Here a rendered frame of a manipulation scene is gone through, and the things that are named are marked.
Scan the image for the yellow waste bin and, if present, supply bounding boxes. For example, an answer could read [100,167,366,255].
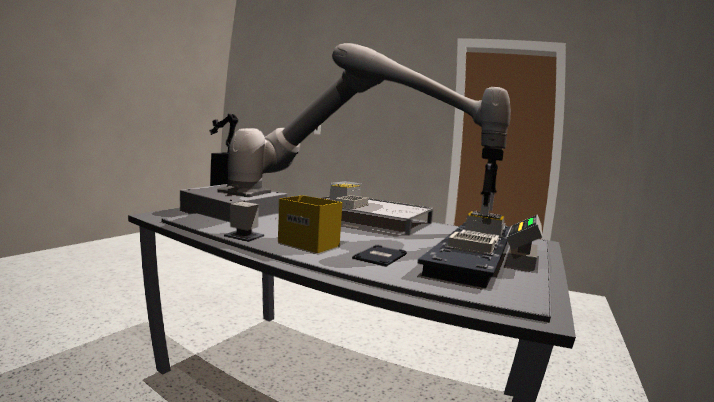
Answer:
[278,195,343,253]

